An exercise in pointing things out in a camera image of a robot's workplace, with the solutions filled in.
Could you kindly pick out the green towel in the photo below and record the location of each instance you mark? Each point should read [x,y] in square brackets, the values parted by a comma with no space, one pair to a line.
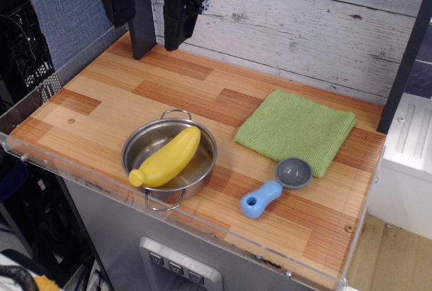
[286,125]

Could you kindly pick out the blue fabric board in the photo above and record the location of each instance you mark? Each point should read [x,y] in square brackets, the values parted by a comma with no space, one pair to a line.
[73,26]

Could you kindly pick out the black crate rack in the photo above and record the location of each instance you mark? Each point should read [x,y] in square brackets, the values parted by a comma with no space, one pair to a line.
[25,57]

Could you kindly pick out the yellow plastic squash toy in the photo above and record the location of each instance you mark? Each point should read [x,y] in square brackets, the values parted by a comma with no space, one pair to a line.
[168,161]

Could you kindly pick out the clear acrylic table guard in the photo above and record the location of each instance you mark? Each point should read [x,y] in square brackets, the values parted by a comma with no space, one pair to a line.
[304,238]

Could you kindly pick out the blue grey measuring scoop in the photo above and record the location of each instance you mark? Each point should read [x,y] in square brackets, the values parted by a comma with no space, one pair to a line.
[290,173]

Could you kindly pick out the silver button control panel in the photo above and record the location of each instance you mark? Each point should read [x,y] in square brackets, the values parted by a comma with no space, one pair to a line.
[169,269]

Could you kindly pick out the white ribbed side unit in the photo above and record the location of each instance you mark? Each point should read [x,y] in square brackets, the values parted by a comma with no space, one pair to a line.
[401,192]

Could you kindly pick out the yellow black cloth object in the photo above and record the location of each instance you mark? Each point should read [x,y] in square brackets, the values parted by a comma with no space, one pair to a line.
[25,280]

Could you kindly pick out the steel pot with handles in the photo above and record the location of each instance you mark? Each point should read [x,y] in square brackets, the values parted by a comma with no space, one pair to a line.
[150,138]

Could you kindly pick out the dark grey vertical post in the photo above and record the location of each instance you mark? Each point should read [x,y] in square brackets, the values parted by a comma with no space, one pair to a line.
[400,81]

